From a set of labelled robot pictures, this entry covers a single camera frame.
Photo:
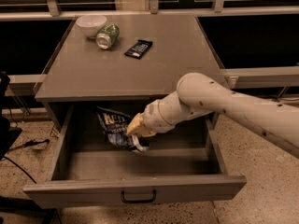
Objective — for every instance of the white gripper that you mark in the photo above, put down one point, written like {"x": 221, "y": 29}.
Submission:
{"x": 151, "y": 118}

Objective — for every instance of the blue Kettle chip bag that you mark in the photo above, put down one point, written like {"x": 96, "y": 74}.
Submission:
{"x": 114, "y": 125}

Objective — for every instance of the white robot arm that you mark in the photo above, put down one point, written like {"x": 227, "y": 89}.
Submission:
{"x": 197, "y": 95}

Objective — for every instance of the open grey top drawer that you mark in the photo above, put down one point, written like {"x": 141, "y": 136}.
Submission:
{"x": 184, "y": 165}

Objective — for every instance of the grey cabinet with counter top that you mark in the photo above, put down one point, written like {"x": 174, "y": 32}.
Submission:
{"x": 84, "y": 72}

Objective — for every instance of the dark blue candy bar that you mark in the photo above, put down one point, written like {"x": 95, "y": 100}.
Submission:
{"x": 138, "y": 49}

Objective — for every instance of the green soda can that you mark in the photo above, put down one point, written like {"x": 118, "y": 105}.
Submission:
{"x": 107, "y": 36}

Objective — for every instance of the metal window railing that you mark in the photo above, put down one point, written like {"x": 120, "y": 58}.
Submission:
{"x": 25, "y": 38}

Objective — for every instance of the white ceramic bowl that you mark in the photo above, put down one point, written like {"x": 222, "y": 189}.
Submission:
{"x": 89, "y": 25}

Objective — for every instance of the black equipment at left edge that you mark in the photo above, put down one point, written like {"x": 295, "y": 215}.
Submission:
{"x": 8, "y": 135}

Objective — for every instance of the black drawer handle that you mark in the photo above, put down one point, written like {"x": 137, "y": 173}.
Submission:
{"x": 137, "y": 198}

